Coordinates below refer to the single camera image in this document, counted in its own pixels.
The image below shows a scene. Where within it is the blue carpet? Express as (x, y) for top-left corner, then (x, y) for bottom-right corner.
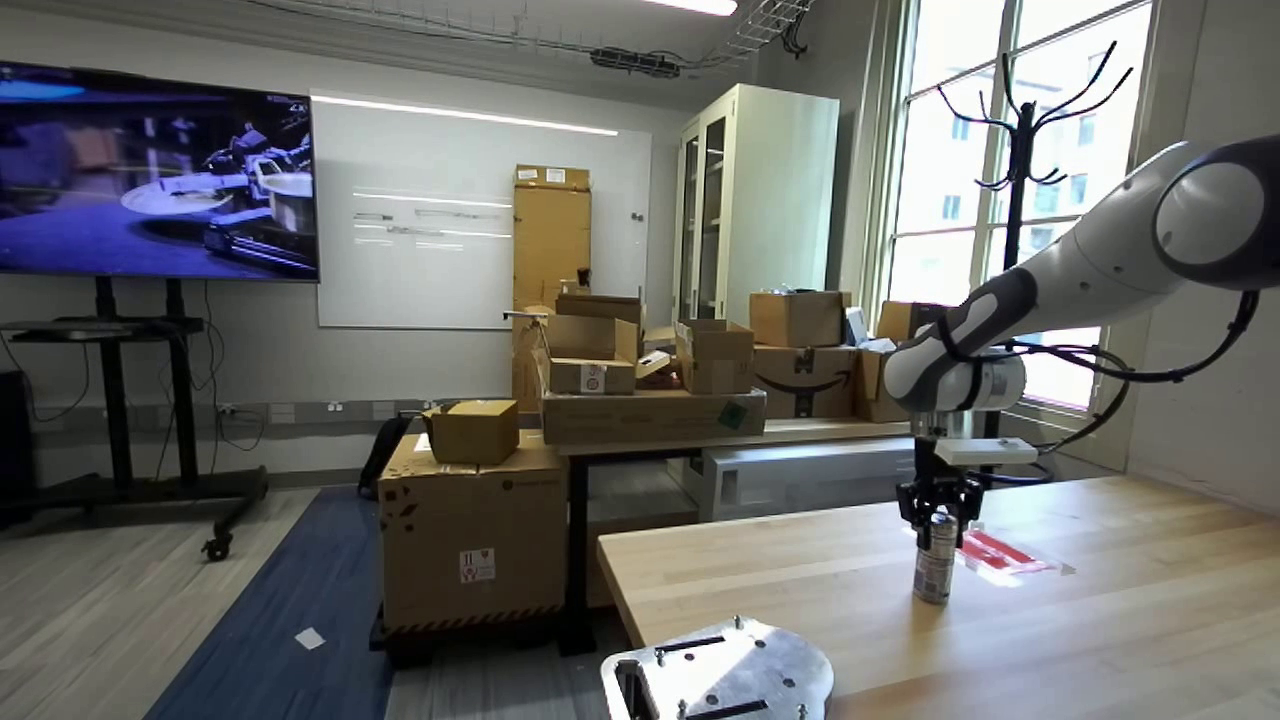
(144, 486), (390, 720)

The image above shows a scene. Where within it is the black coat rack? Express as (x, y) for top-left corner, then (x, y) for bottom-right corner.
(934, 35), (1136, 454)

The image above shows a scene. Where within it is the small cardboard box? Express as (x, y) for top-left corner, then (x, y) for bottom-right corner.
(430, 401), (520, 464)

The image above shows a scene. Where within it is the white whiteboard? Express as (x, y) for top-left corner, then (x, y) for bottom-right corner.
(313, 97), (654, 327)

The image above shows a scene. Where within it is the silver metal platform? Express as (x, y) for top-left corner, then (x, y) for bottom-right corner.
(600, 615), (836, 720)

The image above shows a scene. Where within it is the black frame side table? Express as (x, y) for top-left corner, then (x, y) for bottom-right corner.
(558, 420), (910, 655)

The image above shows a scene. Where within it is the large wall television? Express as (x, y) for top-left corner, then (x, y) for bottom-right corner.
(0, 58), (319, 278)

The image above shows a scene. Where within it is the grey can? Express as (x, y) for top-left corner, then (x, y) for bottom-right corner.
(911, 508), (956, 603)

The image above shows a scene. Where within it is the long flat cardboard box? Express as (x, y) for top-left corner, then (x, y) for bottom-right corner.
(543, 392), (768, 445)

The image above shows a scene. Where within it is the amazon cardboard box left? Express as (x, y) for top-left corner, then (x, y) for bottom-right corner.
(750, 347), (853, 420)

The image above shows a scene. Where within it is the white tall cabinet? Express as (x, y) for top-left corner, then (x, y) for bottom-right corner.
(673, 82), (840, 322)

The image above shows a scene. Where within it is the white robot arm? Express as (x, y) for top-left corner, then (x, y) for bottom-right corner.
(883, 135), (1280, 432)

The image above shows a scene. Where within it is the red paper sheet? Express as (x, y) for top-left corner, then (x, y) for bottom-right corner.
(959, 527), (1048, 587)

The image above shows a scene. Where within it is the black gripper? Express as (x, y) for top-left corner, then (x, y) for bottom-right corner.
(895, 470), (985, 547)

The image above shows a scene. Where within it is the large cardboard box on floor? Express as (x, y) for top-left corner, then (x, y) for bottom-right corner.
(376, 432), (570, 634)

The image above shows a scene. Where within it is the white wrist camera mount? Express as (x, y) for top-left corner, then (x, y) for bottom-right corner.
(938, 435), (1041, 469)

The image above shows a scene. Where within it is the cardboard box top middle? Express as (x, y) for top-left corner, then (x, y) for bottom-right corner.
(750, 293), (845, 347)

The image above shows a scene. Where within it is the black television stand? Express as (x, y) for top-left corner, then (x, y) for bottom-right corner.
(3, 277), (272, 562)

